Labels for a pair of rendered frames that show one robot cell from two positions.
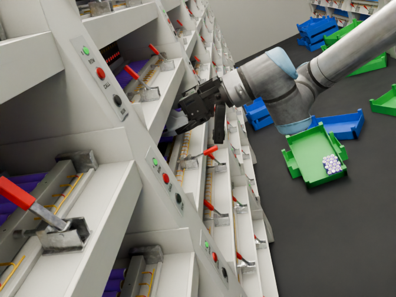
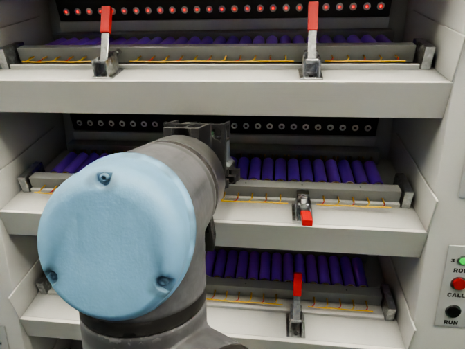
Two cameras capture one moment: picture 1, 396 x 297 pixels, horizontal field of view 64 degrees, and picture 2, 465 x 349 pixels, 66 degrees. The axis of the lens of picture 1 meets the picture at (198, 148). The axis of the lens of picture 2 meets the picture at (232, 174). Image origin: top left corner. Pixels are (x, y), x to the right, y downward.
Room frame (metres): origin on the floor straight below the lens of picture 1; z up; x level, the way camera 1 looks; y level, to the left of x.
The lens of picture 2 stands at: (0.78, -0.49, 0.91)
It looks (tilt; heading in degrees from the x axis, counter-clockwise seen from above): 16 degrees down; 81
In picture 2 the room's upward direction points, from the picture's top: straight up
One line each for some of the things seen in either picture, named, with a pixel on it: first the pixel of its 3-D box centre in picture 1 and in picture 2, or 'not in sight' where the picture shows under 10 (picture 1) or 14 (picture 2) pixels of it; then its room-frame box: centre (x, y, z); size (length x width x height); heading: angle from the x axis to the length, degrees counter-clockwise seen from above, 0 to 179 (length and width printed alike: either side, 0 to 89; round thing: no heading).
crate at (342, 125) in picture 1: (333, 126); not in sight; (1.65, -0.78, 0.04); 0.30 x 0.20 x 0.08; 42
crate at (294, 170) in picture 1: (312, 154); not in sight; (1.49, -0.55, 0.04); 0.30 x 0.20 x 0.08; 75
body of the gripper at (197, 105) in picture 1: (205, 101); (194, 160); (0.80, -0.08, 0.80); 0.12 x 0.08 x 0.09; 74
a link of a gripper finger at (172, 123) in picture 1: (171, 124); not in sight; (0.80, 0.03, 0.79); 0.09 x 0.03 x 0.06; 79
